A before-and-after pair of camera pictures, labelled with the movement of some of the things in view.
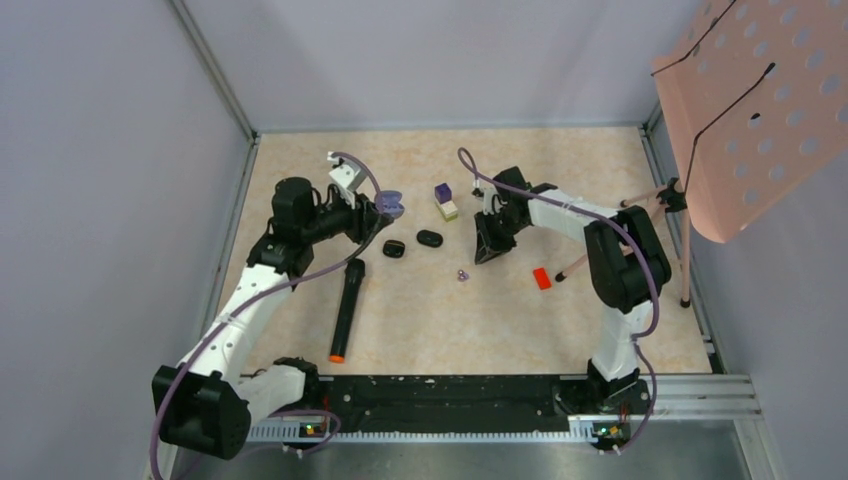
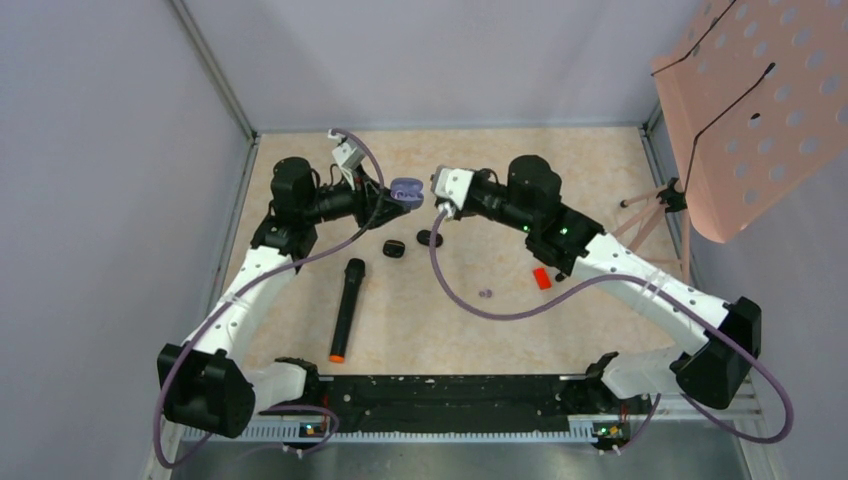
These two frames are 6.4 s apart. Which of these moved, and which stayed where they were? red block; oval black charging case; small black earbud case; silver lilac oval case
Moved: silver lilac oval case
Stayed: red block; oval black charging case; small black earbud case
